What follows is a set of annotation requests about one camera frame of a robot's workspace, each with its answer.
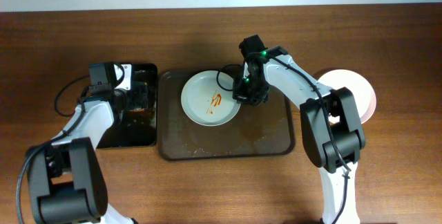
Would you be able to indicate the pink plate with sauce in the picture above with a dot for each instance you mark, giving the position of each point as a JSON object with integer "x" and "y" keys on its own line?
{"x": 361, "y": 89}

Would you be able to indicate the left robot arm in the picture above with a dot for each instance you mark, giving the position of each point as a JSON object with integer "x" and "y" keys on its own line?
{"x": 65, "y": 182}

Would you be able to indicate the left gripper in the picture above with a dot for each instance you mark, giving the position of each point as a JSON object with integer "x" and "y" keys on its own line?
{"x": 141, "y": 95}

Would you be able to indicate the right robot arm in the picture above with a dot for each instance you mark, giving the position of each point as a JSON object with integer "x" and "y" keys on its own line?
{"x": 332, "y": 133}

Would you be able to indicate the pale blue plate with sauce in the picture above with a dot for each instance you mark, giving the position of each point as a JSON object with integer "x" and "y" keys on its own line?
{"x": 205, "y": 100}

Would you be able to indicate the brown serving tray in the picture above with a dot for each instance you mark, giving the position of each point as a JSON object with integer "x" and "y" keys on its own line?
{"x": 263, "y": 130}

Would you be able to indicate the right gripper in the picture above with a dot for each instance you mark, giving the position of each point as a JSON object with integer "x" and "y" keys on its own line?
{"x": 249, "y": 97}

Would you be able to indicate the black rectangular tray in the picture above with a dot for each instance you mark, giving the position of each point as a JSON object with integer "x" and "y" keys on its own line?
{"x": 135, "y": 129}

